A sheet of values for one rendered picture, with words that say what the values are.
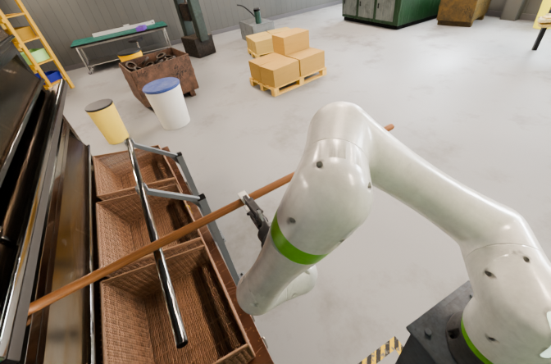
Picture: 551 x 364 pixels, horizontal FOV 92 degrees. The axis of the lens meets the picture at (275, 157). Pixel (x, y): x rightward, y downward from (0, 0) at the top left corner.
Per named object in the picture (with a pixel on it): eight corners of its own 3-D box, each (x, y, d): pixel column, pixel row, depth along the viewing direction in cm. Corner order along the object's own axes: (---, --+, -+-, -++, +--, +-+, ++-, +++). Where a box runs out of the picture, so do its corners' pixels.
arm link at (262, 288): (341, 252, 48) (310, 201, 54) (289, 275, 42) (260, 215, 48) (280, 309, 72) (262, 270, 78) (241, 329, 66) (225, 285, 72)
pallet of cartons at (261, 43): (286, 43, 685) (284, 25, 660) (303, 49, 622) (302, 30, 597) (244, 53, 652) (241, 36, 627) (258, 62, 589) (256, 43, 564)
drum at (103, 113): (106, 137, 404) (85, 103, 369) (130, 129, 414) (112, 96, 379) (106, 148, 378) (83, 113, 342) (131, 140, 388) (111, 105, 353)
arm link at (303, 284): (320, 293, 76) (330, 268, 71) (284, 313, 70) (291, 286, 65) (293, 257, 86) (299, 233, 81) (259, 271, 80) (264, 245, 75)
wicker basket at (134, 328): (141, 444, 96) (101, 434, 79) (125, 307, 136) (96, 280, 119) (258, 357, 112) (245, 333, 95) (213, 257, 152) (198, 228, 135)
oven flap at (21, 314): (20, 361, 48) (-101, 447, 44) (68, 84, 175) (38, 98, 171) (6, 359, 46) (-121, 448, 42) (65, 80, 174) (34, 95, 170)
